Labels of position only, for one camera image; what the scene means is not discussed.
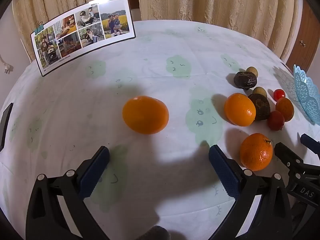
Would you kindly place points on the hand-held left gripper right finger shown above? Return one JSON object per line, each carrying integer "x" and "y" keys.
{"x": 223, "y": 172}

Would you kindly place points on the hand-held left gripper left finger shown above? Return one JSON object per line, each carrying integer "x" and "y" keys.
{"x": 96, "y": 172}

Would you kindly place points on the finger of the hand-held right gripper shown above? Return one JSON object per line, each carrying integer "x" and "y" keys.
{"x": 283, "y": 153}
{"x": 310, "y": 141}

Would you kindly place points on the large orange with stem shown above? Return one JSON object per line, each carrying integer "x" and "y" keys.
{"x": 256, "y": 152}

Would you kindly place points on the red cherry tomato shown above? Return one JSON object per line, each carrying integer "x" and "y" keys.
{"x": 276, "y": 120}
{"x": 279, "y": 95}

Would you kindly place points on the small dark orange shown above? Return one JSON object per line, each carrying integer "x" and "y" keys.
{"x": 285, "y": 108}

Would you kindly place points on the light blue lace basket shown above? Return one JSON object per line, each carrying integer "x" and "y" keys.
{"x": 307, "y": 92}

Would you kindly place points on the large smooth orange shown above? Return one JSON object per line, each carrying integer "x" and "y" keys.
{"x": 239, "y": 109}
{"x": 145, "y": 115}

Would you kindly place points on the dark purple passion fruit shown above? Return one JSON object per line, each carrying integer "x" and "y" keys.
{"x": 245, "y": 80}

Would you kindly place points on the tan longan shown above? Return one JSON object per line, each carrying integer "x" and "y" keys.
{"x": 260, "y": 91}
{"x": 252, "y": 70}

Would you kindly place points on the dark passion fruit brown patch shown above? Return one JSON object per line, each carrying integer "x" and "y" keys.
{"x": 262, "y": 107}

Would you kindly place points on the brass door knob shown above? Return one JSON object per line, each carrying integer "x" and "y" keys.
{"x": 302, "y": 43}

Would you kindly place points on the flat black slab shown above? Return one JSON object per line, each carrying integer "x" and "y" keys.
{"x": 5, "y": 126}

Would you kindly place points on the brown wooden door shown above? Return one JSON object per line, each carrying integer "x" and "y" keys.
{"x": 303, "y": 30}

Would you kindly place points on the white cloud print tablecloth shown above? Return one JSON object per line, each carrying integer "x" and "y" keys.
{"x": 160, "y": 62}

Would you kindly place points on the white power plug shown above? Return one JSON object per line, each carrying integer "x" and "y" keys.
{"x": 7, "y": 68}

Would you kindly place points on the photo collage board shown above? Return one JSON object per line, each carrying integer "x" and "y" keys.
{"x": 82, "y": 32}

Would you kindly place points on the teal binder clip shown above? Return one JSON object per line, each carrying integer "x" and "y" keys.
{"x": 39, "y": 28}

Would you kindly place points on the beige embossed curtain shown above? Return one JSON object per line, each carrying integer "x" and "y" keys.
{"x": 57, "y": 0}
{"x": 212, "y": 2}

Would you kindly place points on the brown wooden window sill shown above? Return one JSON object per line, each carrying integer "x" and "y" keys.
{"x": 133, "y": 1}

